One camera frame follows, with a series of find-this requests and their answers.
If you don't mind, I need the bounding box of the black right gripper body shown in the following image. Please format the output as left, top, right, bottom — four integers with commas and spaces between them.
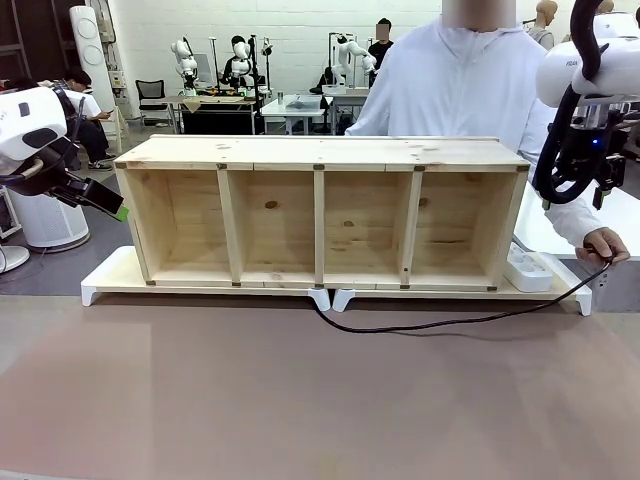
551, 125, 627, 193

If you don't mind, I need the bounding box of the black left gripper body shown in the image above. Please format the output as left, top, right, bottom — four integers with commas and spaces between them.
47, 169, 95, 208

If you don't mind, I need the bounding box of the black power cable with plug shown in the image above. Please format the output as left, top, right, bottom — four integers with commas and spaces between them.
311, 242, 620, 334

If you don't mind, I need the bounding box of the person's left forearm white sleeve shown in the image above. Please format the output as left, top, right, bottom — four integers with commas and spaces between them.
545, 197, 605, 247

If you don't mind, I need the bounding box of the person's left hand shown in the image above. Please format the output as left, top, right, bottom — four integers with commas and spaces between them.
574, 226, 632, 266

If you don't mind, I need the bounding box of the white side table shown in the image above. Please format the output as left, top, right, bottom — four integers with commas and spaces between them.
510, 152, 640, 314

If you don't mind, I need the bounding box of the white cylindrical air purifier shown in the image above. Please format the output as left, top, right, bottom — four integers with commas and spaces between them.
6, 185, 92, 252

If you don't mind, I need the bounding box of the seated person in white shirt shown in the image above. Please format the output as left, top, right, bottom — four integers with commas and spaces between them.
61, 69, 119, 172

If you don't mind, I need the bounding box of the white power strip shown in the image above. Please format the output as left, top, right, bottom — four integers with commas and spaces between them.
503, 243, 555, 294

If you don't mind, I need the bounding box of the white fan base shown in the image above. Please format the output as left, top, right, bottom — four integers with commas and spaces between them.
0, 243, 32, 274

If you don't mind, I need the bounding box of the black office chair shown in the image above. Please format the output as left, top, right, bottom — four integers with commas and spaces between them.
135, 78, 177, 127

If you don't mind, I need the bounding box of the white standing air conditioner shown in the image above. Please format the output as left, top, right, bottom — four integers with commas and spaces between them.
68, 4, 118, 122

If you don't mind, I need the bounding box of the dark background work table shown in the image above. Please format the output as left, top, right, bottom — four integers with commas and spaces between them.
163, 91, 262, 136

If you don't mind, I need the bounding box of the mannequin in grey hoodie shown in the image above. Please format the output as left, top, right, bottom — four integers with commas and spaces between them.
528, 0, 559, 52

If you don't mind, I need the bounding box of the person torso in white hoodie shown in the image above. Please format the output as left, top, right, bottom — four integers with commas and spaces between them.
343, 0, 572, 157

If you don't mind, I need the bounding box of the black and white background robot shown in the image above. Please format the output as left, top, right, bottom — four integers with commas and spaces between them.
221, 35, 257, 95

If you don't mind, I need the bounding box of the white background table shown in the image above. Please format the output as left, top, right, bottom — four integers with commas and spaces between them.
259, 93, 332, 137

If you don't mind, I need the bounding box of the four-compartment wooden shelf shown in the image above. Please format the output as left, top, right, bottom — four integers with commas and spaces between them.
113, 133, 531, 293

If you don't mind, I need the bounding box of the background person in black shirt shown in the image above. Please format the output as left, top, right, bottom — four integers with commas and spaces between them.
366, 17, 397, 72

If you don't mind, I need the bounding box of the tan curved bracket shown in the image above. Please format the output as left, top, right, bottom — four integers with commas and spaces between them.
17, 157, 45, 180

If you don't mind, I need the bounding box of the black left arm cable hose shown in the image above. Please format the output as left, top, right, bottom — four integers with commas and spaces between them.
52, 85, 87, 156

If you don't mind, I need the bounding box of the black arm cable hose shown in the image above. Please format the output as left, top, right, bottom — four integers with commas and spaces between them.
533, 0, 614, 206
52, 85, 87, 156

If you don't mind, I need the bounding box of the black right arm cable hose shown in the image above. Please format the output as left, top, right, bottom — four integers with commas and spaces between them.
533, 0, 614, 206

